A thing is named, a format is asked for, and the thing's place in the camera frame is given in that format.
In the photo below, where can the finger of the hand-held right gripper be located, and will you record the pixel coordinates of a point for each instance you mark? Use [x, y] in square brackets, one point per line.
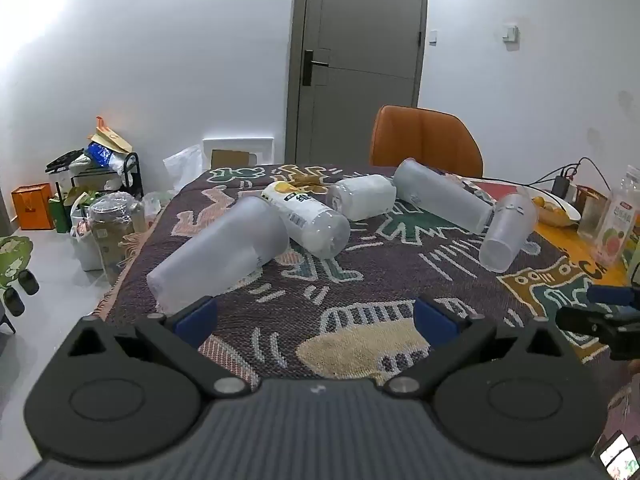
[607, 294]
[575, 321]

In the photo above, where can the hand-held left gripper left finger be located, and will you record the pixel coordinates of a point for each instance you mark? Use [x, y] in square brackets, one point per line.
[196, 321]

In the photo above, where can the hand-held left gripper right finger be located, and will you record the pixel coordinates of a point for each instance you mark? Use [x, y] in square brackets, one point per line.
[434, 319]

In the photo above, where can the large frosted plastic cup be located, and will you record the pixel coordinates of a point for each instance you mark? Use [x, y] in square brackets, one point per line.
[220, 255]

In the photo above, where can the frosted cup with printed marks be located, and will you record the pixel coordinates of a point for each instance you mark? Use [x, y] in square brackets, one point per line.
[507, 232]

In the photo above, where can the long frosted plastic cup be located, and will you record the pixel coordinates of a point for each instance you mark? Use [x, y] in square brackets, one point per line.
[440, 194]

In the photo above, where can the short frosted plastic cup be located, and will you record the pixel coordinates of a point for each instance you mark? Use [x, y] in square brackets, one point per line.
[362, 196]

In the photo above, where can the white cup with yellow label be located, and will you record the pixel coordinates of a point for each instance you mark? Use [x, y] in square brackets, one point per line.
[307, 215]

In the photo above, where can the clear bottle with pink label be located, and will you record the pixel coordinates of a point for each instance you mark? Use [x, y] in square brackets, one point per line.
[619, 220]

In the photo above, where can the clear glass jar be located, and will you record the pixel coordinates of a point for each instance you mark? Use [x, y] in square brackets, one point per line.
[590, 215]

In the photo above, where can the printed woven blanket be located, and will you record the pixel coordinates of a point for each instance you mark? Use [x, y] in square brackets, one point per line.
[350, 300]

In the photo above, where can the white plate with fruit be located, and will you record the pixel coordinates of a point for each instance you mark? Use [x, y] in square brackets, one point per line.
[552, 210]

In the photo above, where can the black power adapter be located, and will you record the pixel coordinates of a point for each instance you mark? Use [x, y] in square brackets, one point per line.
[562, 186]

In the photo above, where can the wrapped clear plastic jar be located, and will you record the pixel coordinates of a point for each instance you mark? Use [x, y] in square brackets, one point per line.
[112, 230]

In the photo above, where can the white plastic bag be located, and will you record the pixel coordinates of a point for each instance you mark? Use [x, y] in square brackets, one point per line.
[184, 165]

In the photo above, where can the brown cardboard piece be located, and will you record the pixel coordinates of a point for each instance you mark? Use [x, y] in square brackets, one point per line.
[232, 158]

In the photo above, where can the black metal rack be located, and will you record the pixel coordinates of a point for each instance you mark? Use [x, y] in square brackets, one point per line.
[107, 177]

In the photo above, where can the green box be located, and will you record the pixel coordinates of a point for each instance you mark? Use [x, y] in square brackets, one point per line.
[60, 215]

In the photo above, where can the orange chair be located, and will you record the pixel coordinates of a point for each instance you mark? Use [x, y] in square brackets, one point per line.
[425, 137]

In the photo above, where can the white framed board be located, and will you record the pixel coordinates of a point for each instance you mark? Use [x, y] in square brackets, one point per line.
[240, 144]

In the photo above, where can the green chair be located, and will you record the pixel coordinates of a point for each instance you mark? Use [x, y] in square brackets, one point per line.
[15, 265]

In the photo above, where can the blue plastic bag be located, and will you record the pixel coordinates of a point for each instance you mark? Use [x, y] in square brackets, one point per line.
[102, 154]

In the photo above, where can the orange box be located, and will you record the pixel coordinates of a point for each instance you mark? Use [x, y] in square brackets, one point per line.
[32, 206]

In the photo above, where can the yellow paper bag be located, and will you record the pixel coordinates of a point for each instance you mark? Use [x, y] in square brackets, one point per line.
[112, 137]

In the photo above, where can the grey door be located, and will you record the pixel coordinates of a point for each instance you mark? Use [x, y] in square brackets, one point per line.
[360, 60]

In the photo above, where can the white wall box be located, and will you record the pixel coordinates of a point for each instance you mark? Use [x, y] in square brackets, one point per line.
[510, 33]

